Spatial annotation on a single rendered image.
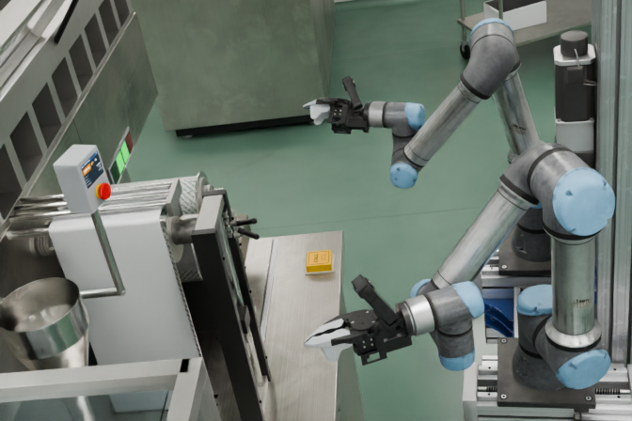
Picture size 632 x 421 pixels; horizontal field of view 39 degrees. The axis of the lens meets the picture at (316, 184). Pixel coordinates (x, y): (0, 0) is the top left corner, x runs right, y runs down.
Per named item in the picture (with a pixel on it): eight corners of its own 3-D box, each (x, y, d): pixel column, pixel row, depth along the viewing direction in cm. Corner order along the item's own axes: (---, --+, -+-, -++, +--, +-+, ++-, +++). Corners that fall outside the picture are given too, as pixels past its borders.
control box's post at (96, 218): (124, 293, 167) (94, 205, 157) (116, 294, 168) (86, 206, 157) (126, 288, 169) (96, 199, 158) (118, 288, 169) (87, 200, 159)
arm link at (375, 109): (385, 97, 255) (390, 110, 262) (369, 96, 257) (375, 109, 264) (380, 120, 253) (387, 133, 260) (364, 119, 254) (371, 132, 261)
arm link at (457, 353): (461, 335, 195) (457, 296, 189) (482, 367, 186) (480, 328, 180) (427, 345, 194) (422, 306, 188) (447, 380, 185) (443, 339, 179)
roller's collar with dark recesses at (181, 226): (202, 248, 195) (196, 224, 192) (175, 250, 196) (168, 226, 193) (206, 231, 201) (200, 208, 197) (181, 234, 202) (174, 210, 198)
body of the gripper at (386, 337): (359, 367, 176) (417, 350, 177) (352, 331, 172) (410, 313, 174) (349, 347, 182) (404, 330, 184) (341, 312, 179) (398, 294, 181)
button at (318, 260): (332, 271, 248) (330, 264, 247) (307, 272, 249) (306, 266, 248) (332, 256, 254) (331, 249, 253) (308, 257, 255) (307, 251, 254)
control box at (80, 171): (102, 215, 154) (85, 165, 149) (69, 213, 156) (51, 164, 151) (120, 193, 159) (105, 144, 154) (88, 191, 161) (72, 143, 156)
